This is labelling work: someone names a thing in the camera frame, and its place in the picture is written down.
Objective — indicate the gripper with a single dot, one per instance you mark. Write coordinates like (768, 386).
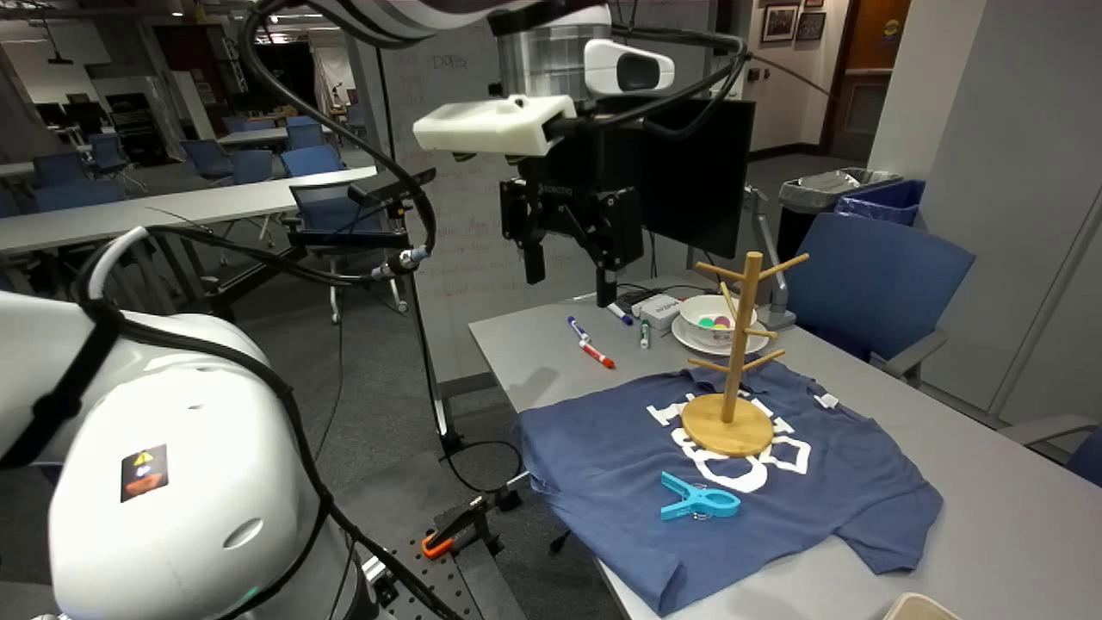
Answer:
(594, 164)

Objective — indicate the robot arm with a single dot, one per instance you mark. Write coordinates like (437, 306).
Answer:
(172, 482)

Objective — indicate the wooden mug tree stand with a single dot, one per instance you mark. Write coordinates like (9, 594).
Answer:
(732, 422)

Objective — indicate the light blue plastic peg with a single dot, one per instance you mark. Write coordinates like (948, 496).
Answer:
(702, 501)

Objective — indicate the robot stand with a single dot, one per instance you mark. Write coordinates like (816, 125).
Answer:
(448, 560)

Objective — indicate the blue marker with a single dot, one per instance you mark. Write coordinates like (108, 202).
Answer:
(577, 328)
(619, 313)

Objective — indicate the red marker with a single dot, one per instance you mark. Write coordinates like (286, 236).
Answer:
(596, 354)

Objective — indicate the small white box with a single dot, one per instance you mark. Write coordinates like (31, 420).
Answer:
(659, 310)

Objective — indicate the green marker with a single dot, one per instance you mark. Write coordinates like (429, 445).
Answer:
(644, 336)

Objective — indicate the white plate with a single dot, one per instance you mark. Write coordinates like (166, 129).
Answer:
(689, 340)

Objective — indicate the white bowl with coloured balls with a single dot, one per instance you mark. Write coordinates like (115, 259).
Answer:
(702, 312)

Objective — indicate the black monitor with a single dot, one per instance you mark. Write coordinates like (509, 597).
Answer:
(697, 172)

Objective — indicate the blue t-shirt with white print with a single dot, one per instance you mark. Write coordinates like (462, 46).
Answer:
(603, 465)

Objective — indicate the blue office chair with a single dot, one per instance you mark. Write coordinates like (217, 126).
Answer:
(331, 215)

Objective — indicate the black trash bin with liner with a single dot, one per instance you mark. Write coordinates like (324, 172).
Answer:
(809, 211)

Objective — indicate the orange and black clamp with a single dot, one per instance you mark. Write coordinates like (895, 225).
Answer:
(456, 530)

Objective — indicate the blue chair with grey armrest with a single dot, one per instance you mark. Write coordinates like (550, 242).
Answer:
(869, 284)
(1080, 452)

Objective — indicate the blue recycling bin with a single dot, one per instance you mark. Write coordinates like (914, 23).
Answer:
(887, 205)

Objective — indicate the row of framed pictures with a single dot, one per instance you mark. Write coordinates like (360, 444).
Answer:
(780, 23)

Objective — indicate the group of blue chairs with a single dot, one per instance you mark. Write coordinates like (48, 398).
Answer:
(250, 159)

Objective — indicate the wooden door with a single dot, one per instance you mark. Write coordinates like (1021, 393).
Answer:
(869, 77)

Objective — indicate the long white table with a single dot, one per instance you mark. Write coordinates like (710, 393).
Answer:
(129, 211)

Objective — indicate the tan container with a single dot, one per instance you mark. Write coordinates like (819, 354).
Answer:
(921, 607)

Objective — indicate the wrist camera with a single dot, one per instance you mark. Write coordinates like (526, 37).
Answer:
(491, 125)

